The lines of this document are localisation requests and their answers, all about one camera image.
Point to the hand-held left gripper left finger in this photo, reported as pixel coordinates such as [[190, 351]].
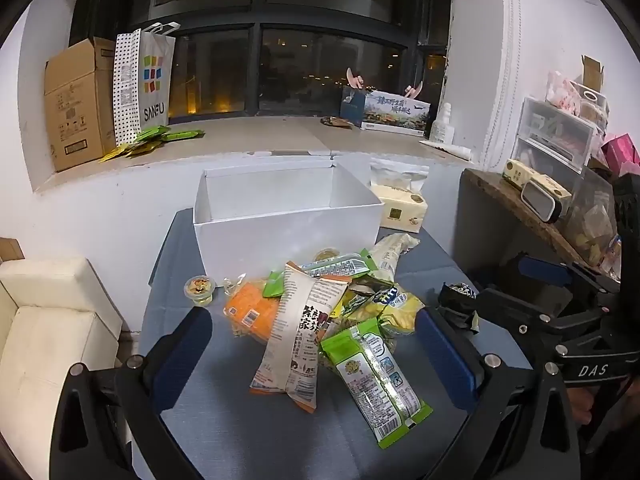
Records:
[[187, 347]]

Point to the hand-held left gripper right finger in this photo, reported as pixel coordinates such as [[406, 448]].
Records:
[[445, 360]]

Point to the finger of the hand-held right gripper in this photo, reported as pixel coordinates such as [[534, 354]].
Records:
[[510, 305], [545, 270]]

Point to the small jelly cup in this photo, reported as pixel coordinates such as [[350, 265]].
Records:
[[200, 290], [327, 255]]

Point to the long green snack packet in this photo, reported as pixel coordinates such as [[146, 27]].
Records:
[[380, 375]]

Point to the yellow snack packet blue logo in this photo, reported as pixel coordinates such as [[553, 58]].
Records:
[[395, 307]]

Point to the orange snack packet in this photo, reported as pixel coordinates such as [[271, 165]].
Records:
[[255, 315]]

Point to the small green snack packet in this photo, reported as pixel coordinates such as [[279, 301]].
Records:
[[272, 285]]

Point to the beige snack packet black characters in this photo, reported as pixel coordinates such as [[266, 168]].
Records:
[[295, 340]]

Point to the green snack packet dark picture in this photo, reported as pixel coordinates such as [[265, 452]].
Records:
[[362, 289]]

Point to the cream white snack packet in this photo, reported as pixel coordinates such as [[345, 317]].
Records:
[[395, 255]]

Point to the green silver snack packet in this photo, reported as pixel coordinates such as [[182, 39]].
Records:
[[340, 266]]

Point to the white cardboard box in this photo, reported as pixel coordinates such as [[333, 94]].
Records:
[[280, 240]]

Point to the person's right hand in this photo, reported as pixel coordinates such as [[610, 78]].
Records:
[[592, 405]]

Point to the clear plastic container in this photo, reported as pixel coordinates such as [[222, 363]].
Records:
[[595, 225]]

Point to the white oval gadget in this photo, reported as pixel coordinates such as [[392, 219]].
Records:
[[540, 202]]

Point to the dark side table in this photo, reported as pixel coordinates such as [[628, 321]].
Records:
[[480, 230]]

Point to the cream rectangular box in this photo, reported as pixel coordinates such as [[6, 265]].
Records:
[[522, 167]]

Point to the cream leather sofa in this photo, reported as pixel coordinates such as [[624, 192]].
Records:
[[50, 335]]

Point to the clear plastic drawer unit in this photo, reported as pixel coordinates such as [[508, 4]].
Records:
[[550, 130]]

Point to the pink box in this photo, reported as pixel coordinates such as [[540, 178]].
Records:
[[622, 150]]

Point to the cream tissue pack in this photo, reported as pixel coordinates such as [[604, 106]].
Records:
[[400, 210]]

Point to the white flat card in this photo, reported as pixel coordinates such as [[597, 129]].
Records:
[[445, 149]]

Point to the white plastic bottle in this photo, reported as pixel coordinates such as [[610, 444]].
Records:
[[442, 125]]

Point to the pink patterned packets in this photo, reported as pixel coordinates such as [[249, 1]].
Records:
[[562, 90]]

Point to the small open cardboard box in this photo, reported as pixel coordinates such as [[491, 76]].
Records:
[[592, 72]]

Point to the brown cardboard piece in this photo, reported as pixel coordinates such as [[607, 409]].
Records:
[[7, 250]]

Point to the pile of green sachets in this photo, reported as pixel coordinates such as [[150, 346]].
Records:
[[150, 137]]

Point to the landscape printed tissue box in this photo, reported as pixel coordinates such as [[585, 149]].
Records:
[[395, 112]]

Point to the pink horn-shaped ornament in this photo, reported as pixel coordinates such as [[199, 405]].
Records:
[[355, 80], [415, 91]]

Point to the small brown snack packet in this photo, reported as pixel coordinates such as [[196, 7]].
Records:
[[335, 121]]

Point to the white dotted shopping bag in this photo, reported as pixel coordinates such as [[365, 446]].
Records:
[[150, 85]]

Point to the brown cardboard box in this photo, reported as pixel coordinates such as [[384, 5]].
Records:
[[75, 105]]

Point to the dark framed window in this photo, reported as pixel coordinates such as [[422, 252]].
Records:
[[300, 70]]

